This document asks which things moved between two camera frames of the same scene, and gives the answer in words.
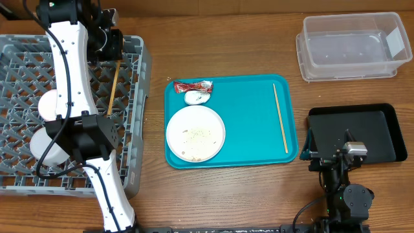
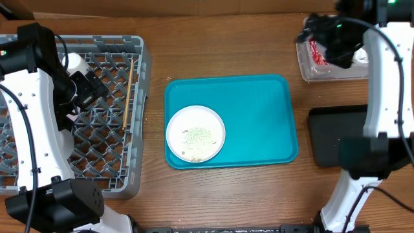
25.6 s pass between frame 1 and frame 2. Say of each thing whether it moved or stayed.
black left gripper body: moved
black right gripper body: moved
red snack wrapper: moved
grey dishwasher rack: stayed
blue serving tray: stayed
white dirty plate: stayed
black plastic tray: stayed
